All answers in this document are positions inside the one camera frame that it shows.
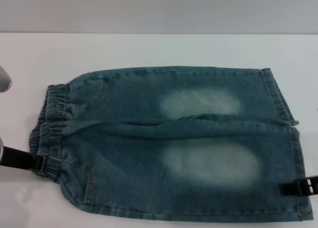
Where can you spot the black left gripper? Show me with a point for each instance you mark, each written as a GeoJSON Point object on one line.
{"type": "Point", "coordinates": [18, 158]}

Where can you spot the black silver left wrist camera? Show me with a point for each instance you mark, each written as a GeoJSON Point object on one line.
{"type": "Point", "coordinates": [4, 79]}

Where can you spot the blue denim shorts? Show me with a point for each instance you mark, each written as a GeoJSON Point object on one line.
{"type": "Point", "coordinates": [174, 148]}

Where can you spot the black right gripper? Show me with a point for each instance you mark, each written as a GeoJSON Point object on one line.
{"type": "Point", "coordinates": [314, 185]}

